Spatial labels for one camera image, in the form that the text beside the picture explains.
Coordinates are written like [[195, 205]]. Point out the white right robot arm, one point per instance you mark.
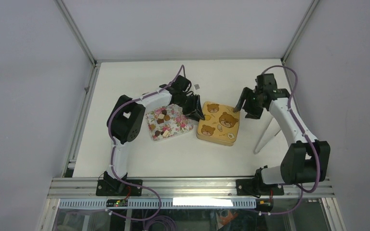
[[306, 159]]

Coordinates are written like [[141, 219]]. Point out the white slotted cable duct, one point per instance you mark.
[[148, 203]]

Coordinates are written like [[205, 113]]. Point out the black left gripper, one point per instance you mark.
[[195, 106]]

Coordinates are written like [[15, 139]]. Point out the floral rectangular tray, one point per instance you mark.
[[178, 124]]

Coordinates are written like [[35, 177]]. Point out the gold square tin box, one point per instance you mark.
[[226, 139]]

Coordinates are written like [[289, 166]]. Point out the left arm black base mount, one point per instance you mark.
[[109, 186]]

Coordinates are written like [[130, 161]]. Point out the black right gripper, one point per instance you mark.
[[251, 113]]

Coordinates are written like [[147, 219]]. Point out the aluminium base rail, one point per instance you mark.
[[221, 187]]

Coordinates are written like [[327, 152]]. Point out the silver square tin lid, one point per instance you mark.
[[219, 119]]

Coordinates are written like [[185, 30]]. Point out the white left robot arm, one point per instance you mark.
[[125, 121]]

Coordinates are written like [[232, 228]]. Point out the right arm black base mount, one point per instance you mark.
[[255, 186]]

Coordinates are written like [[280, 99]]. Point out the white rectangular chocolate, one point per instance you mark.
[[166, 133]]

